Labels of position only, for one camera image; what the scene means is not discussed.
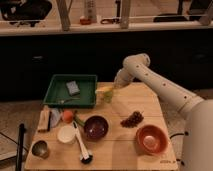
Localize clear green plastic cup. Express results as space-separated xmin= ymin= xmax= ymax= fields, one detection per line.
xmin=103 ymin=91 xmax=113 ymax=103

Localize dark purple bowl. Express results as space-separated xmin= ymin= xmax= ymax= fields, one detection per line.
xmin=84 ymin=116 xmax=108 ymax=141

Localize white handled brush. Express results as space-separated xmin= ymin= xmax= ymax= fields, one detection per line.
xmin=73 ymin=122 xmax=93 ymax=164

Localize fork in tray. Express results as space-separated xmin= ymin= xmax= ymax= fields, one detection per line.
xmin=58 ymin=97 xmax=80 ymax=104

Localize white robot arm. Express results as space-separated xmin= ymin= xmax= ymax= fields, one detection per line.
xmin=114 ymin=53 xmax=213 ymax=171

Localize small metal cup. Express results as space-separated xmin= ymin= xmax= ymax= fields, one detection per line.
xmin=32 ymin=140 xmax=49 ymax=159

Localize orange fruit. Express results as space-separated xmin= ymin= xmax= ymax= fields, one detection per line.
xmin=62 ymin=110 xmax=74 ymax=123

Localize black pole stand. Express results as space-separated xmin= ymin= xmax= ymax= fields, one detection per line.
xmin=15 ymin=123 xmax=25 ymax=171

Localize wooden block with knife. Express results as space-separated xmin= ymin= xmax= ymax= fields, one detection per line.
xmin=37 ymin=110 xmax=50 ymax=132

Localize white round lid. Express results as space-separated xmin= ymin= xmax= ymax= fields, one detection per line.
xmin=57 ymin=125 xmax=75 ymax=144

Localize grey sponge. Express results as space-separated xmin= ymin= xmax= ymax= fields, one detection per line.
xmin=66 ymin=81 xmax=80 ymax=95

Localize green vegetable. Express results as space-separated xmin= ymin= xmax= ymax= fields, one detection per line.
xmin=74 ymin=115 xmax=85 ymax=127

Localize bunch of dark grapes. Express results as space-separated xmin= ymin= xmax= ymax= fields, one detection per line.
xmin=120 ymin=111 xmax=144 ymax=128

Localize green plastic tray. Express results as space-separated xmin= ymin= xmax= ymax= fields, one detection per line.
xmin=43 ymin=74 xmax=97 ymax=108

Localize white plastic bag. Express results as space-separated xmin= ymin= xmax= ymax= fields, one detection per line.
xmin=50 ymin=108 xmax=61 ymax=128

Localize yellow banana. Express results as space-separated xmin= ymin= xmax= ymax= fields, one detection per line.
xmin=95 ymin=86 xmax=113 ymax=94

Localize red orange bowl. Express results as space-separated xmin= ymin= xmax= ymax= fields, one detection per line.
xmin=136 ymin=124 xmax=168 ymax=156

